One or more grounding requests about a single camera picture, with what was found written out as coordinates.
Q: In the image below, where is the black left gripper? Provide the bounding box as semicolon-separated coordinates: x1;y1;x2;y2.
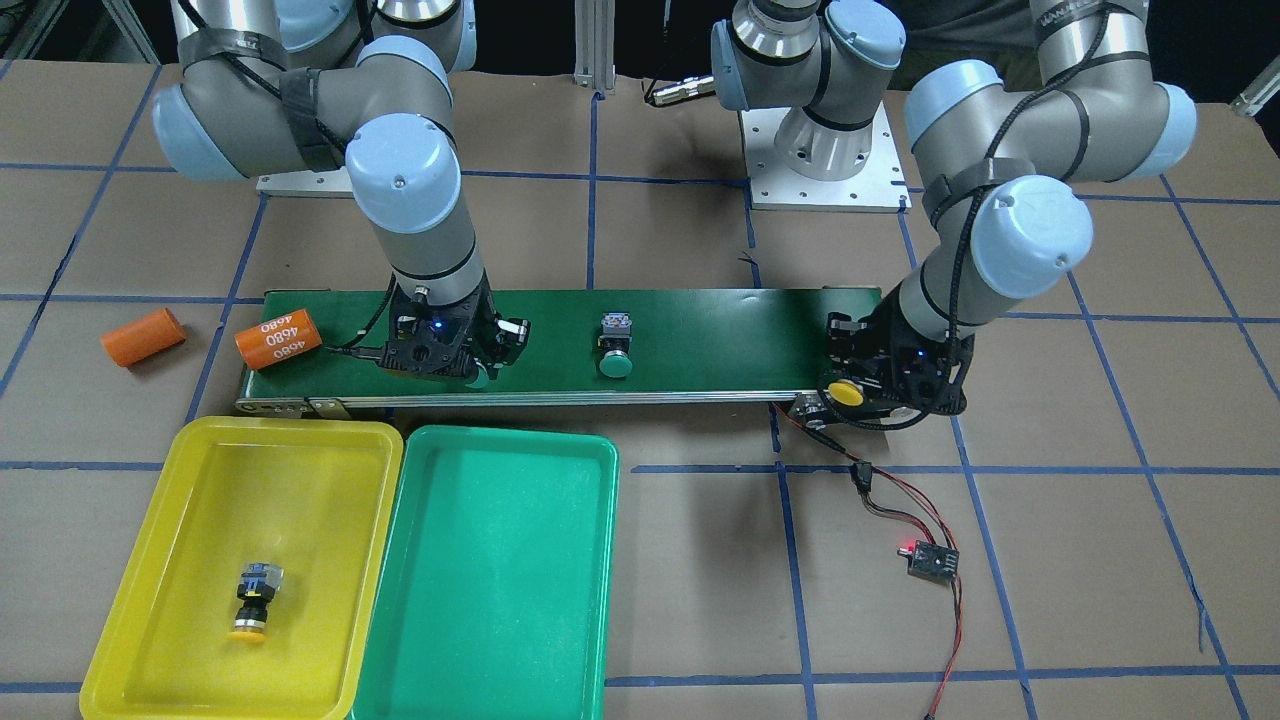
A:
826;295;975;430

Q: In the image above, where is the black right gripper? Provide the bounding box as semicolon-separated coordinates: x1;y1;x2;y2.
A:
375;281;531;383

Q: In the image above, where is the yellow push button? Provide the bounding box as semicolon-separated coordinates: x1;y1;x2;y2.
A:
820;378;867;407
229;562;285;643

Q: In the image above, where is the green push button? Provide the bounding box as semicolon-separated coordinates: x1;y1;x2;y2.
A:
465;361;492;389
596;313;634;379

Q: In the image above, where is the orange can with white print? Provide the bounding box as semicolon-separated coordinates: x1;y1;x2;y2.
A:
234;309;323;372

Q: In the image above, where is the plain orange cylinder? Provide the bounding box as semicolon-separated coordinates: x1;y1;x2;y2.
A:
99;307;187;368

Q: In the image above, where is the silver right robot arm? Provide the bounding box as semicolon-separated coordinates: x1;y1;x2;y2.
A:
152;1;530;388

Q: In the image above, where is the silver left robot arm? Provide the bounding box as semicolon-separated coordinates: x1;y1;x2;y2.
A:
710;1;1197;432

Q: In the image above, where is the green conveyor belt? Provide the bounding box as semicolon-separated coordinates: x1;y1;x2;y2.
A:
236;287;881;416

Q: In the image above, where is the small black circuit board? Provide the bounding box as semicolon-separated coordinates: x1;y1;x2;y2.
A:
900;539;959;583

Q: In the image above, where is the yellow plastic tray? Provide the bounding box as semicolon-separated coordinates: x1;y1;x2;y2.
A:
79;416;404;719

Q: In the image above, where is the green plastic tray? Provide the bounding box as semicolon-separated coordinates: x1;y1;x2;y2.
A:
349;425;620;719

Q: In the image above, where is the red black wire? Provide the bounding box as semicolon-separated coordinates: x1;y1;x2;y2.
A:
771;400;966;720

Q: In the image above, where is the aluminium frame post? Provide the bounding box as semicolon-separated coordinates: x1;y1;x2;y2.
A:
573;0;617;94

